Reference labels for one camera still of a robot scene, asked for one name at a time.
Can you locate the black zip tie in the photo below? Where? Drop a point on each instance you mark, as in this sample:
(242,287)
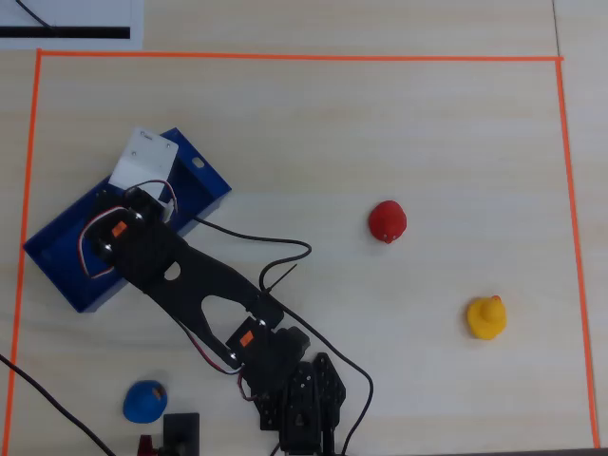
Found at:
(285,275)

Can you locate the long orange tape strip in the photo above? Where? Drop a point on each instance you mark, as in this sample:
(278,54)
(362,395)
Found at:
(285,56)

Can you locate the yellow rubber duck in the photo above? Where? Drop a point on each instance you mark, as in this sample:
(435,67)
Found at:
(485,319)

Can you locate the red clamp knob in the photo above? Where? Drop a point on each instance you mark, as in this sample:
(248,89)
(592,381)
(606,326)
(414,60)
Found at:
(145,446)

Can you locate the blue plastic box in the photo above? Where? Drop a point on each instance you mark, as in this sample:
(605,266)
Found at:
(52,259)

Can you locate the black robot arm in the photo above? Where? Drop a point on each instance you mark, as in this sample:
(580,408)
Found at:
(214,280)

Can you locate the blue rubber duck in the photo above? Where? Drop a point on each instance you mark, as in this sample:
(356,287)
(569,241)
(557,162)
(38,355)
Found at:
(142,404)

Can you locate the red rubber duck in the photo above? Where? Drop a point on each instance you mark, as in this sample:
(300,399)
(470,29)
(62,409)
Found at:
(387,219)

